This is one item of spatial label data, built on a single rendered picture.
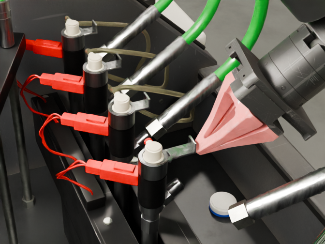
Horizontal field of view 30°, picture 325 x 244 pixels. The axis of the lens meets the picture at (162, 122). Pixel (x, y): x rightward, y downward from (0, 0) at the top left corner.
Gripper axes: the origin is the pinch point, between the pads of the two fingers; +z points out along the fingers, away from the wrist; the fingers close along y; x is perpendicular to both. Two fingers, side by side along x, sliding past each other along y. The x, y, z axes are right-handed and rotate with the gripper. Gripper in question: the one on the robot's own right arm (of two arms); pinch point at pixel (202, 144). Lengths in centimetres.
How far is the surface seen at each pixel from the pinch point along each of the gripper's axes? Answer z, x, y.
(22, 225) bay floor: 32.9, -16.4, -5.3
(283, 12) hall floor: 4, -214, -149
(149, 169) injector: 4.3, 2.3, 3.7
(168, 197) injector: 6.2, 1.4, -1.4
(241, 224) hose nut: -0.8, 10.8, -0.1
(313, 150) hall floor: 21, -112, -133
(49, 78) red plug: 11.7, -16.3, 8.3
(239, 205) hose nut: -1.7, 9.8, 0.8
